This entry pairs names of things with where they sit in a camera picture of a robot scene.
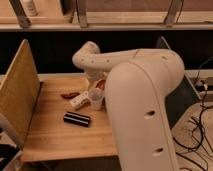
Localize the black cables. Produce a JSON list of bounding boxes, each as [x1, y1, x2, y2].
[[172, 56, 213, 171]]

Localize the left wooden side panel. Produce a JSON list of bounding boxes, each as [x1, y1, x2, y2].
[[0, 39, 40, 148]]

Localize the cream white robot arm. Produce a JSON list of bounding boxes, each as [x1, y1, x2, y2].
[[72, 41, 184, 171]]

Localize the white bottle on shelf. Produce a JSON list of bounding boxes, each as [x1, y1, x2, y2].
[[23, 0, 38, 17]]

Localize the right dark side panel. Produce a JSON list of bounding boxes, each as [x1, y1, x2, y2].
[[155, 35, 202, 130]]

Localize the wooden shelf frame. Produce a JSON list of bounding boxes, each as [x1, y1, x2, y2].
[[0, 0, 213, 31]]

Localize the brown ceramic bowl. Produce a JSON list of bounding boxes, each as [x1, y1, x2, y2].
[[96, 80, 106, 90]]

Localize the dark red pepper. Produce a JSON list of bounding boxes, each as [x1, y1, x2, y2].
[[61, 92, 80, 99]]

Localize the black rectangular box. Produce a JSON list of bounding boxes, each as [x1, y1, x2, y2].
[[63, 112, 91, 127]]

